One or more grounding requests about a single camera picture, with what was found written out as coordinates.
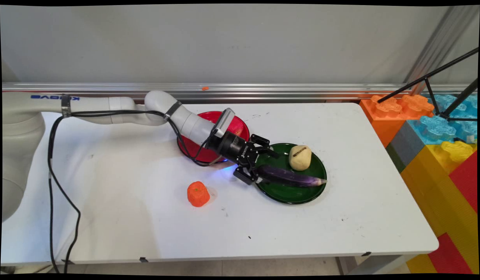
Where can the purple toy eggplant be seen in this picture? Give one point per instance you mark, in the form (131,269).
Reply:
(290,177)

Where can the yellow foam building block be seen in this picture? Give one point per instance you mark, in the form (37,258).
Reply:
(434,186)

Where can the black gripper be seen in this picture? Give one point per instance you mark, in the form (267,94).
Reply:
(234,149)

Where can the orange toy tangerine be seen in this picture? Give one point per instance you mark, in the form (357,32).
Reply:
(198,194)

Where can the light blue foam block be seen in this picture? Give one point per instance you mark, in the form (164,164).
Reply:
(438,128)

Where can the red toy apple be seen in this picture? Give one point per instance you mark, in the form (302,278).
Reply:
(238,128)

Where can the gray table leg frame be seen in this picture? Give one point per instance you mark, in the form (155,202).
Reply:
(372,264)

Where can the orange foam building block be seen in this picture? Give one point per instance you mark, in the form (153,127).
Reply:
(387,120)

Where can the aluminium rail along wall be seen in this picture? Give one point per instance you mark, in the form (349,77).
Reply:
(302,92)

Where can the gray foam building block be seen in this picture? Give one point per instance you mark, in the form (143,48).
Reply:
(405,147)

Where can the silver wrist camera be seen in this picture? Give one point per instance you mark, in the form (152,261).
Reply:
(224,121)

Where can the black tripod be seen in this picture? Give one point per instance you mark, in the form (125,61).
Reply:
(458,102)

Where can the beige toy potato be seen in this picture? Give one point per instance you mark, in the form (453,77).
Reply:
(300,158)

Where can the dark green round plate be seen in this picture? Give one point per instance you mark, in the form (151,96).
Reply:
(286,193)

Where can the red foam building block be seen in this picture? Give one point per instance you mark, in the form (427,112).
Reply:
(467,182)

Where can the red round plate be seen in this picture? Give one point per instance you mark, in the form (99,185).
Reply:
(193,146)

